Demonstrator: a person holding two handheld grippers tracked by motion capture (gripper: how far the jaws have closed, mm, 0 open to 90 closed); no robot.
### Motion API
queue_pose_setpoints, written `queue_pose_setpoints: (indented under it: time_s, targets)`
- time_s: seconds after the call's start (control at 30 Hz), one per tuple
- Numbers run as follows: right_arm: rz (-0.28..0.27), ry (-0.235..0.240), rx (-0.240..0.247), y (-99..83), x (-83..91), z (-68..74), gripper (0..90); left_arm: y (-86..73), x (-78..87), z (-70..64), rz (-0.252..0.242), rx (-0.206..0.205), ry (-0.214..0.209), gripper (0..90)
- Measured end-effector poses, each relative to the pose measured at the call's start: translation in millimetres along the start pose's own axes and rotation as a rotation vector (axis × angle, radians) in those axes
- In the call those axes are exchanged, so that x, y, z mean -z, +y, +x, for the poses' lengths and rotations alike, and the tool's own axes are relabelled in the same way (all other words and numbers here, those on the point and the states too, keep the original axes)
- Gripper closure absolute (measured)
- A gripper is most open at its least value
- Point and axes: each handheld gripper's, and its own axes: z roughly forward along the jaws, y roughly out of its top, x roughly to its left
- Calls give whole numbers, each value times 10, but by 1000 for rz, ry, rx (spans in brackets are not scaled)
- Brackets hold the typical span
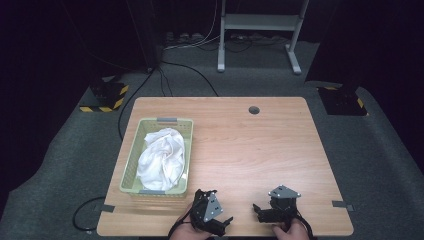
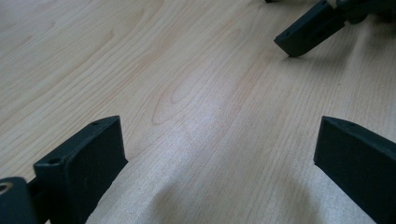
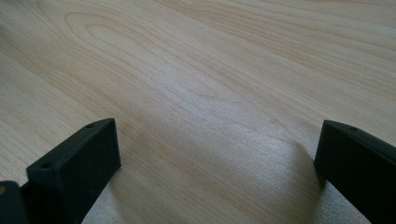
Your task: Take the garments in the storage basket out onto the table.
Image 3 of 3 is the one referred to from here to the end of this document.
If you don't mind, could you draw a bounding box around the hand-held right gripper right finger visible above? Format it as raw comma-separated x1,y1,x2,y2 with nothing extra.
314,119,396,224

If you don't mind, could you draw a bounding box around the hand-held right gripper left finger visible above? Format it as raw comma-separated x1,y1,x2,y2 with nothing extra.
20,118,121,224

